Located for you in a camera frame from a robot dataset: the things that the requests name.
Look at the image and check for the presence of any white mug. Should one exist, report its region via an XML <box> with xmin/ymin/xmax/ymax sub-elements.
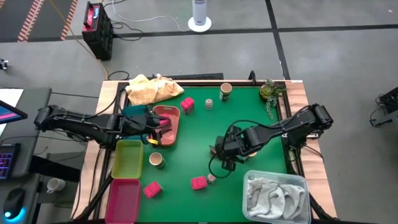
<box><xmin>46</xmin><ymin>178</ymin><xmax>66</xmax><ymax>194</ymax></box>

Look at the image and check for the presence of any black cable loop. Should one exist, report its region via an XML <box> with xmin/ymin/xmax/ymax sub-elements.
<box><xmin>108</xmin><ymin>70</ymin><xmax>130</xmax><ymax>81</ymax></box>

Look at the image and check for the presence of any pink spice box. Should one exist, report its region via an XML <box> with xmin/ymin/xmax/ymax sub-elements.
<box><xmin>159</xmin><ymin>113</ymin><xmax>171</xmax><ymax>128</ymax></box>
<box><xmin>143</xmin><ymin>181</ymin><xmax>163</xmax><ymax>199</ymax></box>
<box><xmin>180</xmin><ymin>96</ymin><xmax>196</xmax><ymax>115</ymax></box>
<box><xmin>190</xmin><ymin>175</ymin><xmax>208</xmax><ymax>190</ymax></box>

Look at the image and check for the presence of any black and red tool case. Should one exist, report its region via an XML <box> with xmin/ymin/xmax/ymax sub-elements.
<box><xmin>81</xmin><ymin>1</ymin><xmax>114</xmax><ymax>62</ymax></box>

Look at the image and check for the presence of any white paper sheet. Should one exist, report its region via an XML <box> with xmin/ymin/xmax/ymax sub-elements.
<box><xmin>0</xmin><ymin>88</ymin><xmax>24</xmax><ymax>134</ymax></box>

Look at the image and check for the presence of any white floor cable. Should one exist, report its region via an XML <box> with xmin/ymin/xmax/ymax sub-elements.
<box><xmin>110</xmin><ymin>0</ymin><xmax>190</xmax><ymax>32</ymax></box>

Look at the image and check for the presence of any white tower fan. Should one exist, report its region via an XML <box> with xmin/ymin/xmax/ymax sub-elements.
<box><xmin>187</xmin><ymin>0</ymin><xmax>212</xmax><ymax>33</ymax></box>

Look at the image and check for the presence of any potted succulent plant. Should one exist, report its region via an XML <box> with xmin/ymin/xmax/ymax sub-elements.
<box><xmin>259</xmin><ymin>79</ymin><xmax>287</xmax><ymax>121</ymax></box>

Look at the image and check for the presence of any black computer mouse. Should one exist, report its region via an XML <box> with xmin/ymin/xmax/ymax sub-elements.
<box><xmin>2</xmin><ymin>187</ymin><xmax>26</xmax><ymax>223</ymax></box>

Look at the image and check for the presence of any salmon orange plastic bin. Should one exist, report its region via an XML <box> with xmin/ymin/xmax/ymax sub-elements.
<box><xmin>149</xmin><ymin>105</ymin><xmax>181</xmax><ymax>147</ymax></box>

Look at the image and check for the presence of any computer monitor lit screen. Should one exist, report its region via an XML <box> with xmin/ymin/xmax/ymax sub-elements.
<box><xmin>0</xmin><ymin>100</ymin><xmax>28</xmax><ymax>125</ymax></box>

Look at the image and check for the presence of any black equipment with cables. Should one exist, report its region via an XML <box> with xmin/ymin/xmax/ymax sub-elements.
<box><xmin>369</xmin><ymin>86</ymin><xmax>398</xmax><ymax>128</ymax></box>

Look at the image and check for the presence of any magenta plastic bin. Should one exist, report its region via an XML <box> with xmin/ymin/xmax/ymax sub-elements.
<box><xmin>104</xmin><ymin>178</ymin><xmax>142</xmax><ymax>224</ymax></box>

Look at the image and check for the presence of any yellow-green plastic bin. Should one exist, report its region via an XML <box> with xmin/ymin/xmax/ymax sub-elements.
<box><xmin>111</xmin><ymin>139</ymin><xmax>144</xmax><ymax>180</ymax></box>

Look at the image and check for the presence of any clear plastic container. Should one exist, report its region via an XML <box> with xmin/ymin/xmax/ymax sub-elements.
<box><xmin>242</xmin><ymin>169</ymin><xmax>312</xmax><ymax>224</ymax></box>

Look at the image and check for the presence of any yellow checked cloth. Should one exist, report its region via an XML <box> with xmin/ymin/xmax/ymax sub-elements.
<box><xmin>125</xmin><ymin>73</ymin><xmax>185</xmax><ymax>106</ymax></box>

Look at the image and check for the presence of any green table mat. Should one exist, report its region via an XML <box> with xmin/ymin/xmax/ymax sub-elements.
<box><xmin>124</xmin><ymin>86</ymin><xmax>289</xmax><ymax>223</ymax></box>

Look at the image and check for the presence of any black floor cable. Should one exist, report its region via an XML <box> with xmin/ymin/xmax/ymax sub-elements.
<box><xmin>110</xmin><ymin>20</ymin><xmax>146</xmax><ymax>42</ymax></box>

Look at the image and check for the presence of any backlit computer keyboard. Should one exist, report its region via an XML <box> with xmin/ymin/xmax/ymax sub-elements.
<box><xmin>0</xmin><ymin>142</ymin><xmax>21</xmax><ymax>180</ymax></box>

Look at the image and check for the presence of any grey desk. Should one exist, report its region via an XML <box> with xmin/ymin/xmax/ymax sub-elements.
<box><xmin>0</xmin><ymin>87</ymin><xmax>52</xmax><ymax>224</ymax></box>

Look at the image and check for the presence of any grey knitted cloth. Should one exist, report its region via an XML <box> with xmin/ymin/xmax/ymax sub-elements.
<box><xmin>247</xmin><ymin>177</ymin><xmax>307</xmax><ymax>220</ymax></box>

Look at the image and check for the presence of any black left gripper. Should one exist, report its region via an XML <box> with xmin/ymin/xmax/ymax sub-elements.
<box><xmin>121</xmin><ymin>107</ymin><xmax>172</xmax><ymax>146</ymax></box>

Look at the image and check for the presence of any teal plastic bin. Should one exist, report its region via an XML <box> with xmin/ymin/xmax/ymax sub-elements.
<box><xmin>121</xmin><ymin>105</ymin><xmax>153</xmax><ymax>144</ymax></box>

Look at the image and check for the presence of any yellow floor cable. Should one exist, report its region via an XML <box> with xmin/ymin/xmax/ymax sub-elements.
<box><xmin>49</xmin><ymin>0</ymin><xmax>109</xmax><ymax>80</ymax></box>

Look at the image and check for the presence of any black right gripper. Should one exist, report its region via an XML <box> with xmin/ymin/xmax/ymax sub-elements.
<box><xmin>215</xmin><ymin>126</ymin><xmax>249</xmax><ymax>170</ymax></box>

